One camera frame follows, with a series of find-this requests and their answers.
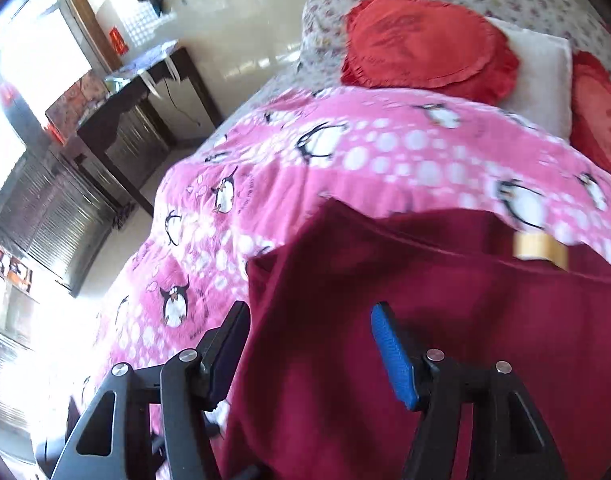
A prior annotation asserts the white pillow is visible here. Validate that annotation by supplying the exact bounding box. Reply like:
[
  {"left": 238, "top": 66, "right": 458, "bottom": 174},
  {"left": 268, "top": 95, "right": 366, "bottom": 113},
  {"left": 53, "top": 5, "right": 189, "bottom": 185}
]
[{"left": 485, "top": 16, "right": 573, "bottom": 138}]

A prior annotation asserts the brown patterned box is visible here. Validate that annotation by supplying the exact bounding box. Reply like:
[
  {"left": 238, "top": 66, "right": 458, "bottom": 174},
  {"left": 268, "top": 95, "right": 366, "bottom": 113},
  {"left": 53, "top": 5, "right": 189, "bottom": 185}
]
[{"left": 45, "top": 71, "right": 113, "bottom": 143}]

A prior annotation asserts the pink penguin printed blanket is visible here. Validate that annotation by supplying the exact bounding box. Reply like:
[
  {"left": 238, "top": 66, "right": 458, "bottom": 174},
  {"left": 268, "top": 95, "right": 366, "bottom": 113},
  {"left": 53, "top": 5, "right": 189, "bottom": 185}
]
[{"left": 68, "top": 85, "right": 611, "bottom": 480}]

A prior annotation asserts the light patterned table cover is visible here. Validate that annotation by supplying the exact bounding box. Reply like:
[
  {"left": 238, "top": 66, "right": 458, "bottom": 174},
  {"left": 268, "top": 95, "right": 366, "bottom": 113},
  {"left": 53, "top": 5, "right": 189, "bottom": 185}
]
[{"left": 105, "top": 40, "right": 181, "bottom": 86}]

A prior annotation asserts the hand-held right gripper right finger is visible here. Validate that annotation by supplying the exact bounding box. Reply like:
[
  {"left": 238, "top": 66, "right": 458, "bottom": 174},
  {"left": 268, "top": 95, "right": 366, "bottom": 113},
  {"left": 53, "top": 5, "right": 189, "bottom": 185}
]
[{"left": 370, "top": 301, "right": 569, "bottom": 480}]

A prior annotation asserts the maroon fleece sweater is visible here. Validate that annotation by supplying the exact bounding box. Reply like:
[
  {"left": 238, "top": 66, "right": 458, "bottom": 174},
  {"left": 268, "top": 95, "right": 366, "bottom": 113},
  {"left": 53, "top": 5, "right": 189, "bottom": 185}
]
[{"left": 218, "top": 197, "right": 611, "bottom": 480}]

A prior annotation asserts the red heart-shaped pillow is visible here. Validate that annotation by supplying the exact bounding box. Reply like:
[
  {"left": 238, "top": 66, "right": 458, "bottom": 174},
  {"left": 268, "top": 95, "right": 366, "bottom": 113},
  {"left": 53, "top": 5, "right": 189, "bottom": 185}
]
[
  {"left": 568, "top": 51, "right": 611, "bottom": 176},
  {"left": 340, "top": 0, "right": 521, "bottom": 107}
]

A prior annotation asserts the small floral pillow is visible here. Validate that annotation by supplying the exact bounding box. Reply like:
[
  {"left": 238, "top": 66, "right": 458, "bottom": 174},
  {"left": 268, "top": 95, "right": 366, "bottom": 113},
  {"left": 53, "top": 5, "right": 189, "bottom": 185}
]
[{"left": 300, "top": 0, "right": 381, "bottom": 73}]

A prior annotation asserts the metal slatted radiator cover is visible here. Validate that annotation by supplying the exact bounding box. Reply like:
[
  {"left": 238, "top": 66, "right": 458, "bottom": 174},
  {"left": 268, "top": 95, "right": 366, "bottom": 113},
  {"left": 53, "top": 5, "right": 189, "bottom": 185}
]
[{"left": 0, "top": 152, "right": 131, "bottom": 296}]

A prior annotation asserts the dark wooden side table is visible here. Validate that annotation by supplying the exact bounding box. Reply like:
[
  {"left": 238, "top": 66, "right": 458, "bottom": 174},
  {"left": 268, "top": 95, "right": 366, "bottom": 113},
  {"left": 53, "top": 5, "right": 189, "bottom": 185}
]
[{"left": 75, "top": 47, "right": 223, "bottom": 218}]

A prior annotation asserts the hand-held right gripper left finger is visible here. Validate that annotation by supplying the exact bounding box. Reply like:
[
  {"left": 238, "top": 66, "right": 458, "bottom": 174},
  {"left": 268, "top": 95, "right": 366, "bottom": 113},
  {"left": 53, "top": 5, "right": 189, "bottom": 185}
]
[{"left": 50, "top": 301, "right": 251, "bottom": 480}]

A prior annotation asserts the black cable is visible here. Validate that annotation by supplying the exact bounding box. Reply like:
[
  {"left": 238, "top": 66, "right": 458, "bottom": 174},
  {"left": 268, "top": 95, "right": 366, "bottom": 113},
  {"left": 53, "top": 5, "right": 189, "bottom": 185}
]
[{"left": 162, "top": 77, "right": 201, "bottom": 128}]

